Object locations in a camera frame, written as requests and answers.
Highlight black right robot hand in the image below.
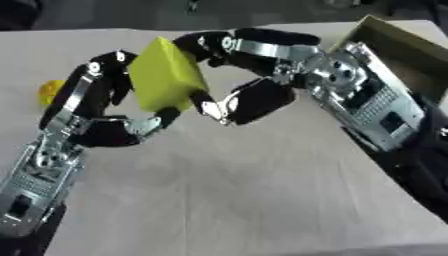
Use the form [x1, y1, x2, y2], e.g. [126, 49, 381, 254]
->
[171, 27, 324, 127]

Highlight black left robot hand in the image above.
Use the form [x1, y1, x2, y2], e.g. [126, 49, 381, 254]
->
[36, 49, 182, 149]

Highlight yellow-green rectangular block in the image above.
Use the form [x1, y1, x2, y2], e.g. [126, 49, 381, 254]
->
[126, 36, 210, 114]

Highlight tan cardboard box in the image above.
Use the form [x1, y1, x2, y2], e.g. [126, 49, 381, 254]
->
[329, 14, 448, 116]

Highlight small yellow toy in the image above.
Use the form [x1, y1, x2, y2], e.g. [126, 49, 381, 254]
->
[36, 79, 67, 107]

